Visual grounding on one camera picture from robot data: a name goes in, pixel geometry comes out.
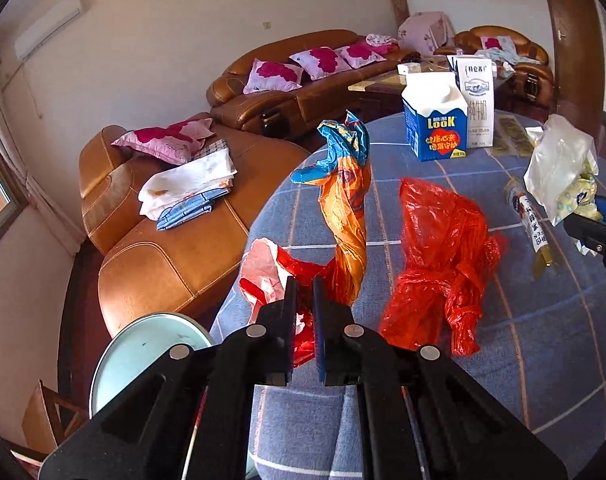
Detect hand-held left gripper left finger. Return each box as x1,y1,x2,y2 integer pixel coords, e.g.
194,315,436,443
38,276,299,480

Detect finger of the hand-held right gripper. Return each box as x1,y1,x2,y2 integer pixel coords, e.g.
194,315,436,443
563,195,606,311

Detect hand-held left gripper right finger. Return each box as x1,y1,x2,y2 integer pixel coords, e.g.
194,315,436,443
312,276,569,480

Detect pale yellow-green bag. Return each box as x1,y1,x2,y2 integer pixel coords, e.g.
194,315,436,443
558,172,604,256

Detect red and white plastic bag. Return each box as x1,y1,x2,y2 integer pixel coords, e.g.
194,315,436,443
239,237,344,368

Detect blue and orange plastic bag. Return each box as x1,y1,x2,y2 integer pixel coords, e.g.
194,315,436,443
289,110,373,306

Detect light blue trash bin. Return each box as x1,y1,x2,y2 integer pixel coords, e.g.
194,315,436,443
89,311,216,421

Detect small white-labelled glass bottle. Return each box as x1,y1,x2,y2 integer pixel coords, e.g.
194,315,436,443
503,176,559,281

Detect gold foil packet strip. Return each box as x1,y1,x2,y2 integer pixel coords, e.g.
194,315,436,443
490,114,539,158

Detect brown leather chaise sofa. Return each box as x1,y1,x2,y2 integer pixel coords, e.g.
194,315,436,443
79,112,309,338

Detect blue plaid folded cloth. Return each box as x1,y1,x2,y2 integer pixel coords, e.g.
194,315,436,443
156,187,232,232

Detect blue plaid tablecloth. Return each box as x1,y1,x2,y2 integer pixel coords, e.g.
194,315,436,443
208,112,606,480

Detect brown leather armchair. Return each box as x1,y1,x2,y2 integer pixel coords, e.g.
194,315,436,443
433,26,555,113

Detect white folded cloth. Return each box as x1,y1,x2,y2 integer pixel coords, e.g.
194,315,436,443
138,147,237,221

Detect white milk carton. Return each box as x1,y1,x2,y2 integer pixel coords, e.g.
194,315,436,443
448,55,495,150

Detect grey checked cloth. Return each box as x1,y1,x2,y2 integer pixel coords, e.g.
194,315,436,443
190,140,230,162

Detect blue milk carton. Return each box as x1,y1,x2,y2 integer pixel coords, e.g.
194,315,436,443
401,71,469,162

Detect brown wooden door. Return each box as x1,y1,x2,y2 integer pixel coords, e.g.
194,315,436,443
536,0,606,126

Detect pale green cloth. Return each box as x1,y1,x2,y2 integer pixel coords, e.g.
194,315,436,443
476,47,541,66

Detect wooden chair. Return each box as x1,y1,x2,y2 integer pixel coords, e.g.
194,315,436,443
10,379,91,463

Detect beige curtain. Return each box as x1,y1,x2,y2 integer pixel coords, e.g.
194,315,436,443
0,45,86,256

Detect wooden coffee table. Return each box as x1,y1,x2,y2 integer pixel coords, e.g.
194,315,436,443
347,57,516,126

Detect pink cloth cover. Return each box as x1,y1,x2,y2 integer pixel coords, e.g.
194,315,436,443
397,11,456,56

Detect pink crumpled cloth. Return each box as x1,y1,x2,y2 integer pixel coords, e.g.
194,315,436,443
365,33,400,53

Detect rolled mat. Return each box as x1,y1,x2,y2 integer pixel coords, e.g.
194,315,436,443
389,0,410,36

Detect white air conditioner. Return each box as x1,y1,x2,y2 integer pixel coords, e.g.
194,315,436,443
14,0,82,59

